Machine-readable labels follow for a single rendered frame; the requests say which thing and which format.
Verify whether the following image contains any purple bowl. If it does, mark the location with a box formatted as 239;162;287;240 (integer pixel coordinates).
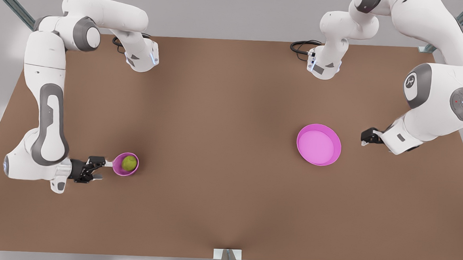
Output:
112;152;140;177

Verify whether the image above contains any green apple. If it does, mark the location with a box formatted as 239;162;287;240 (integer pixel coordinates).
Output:
121;156;138;172

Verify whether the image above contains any pink plate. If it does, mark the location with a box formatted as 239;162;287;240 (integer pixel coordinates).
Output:
296;123;343;167

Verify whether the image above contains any black cable loop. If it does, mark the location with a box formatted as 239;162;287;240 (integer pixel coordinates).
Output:
112;32;152;56
289;39;324;63

